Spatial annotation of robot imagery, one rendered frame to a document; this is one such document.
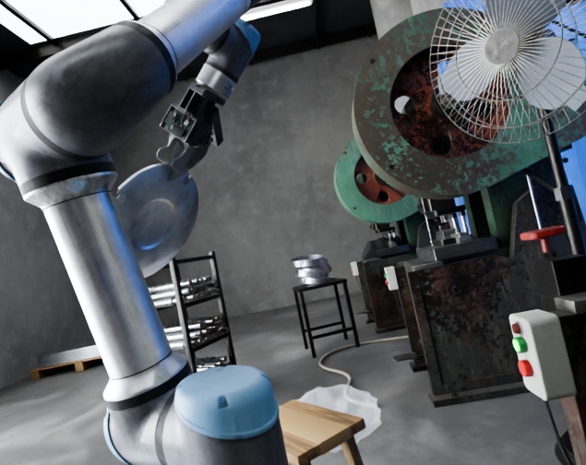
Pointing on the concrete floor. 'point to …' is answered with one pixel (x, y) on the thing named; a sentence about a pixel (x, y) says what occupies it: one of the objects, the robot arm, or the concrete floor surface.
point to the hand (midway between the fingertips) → (171, 174)
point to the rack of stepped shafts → (195, 330)
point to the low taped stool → (318, 432)
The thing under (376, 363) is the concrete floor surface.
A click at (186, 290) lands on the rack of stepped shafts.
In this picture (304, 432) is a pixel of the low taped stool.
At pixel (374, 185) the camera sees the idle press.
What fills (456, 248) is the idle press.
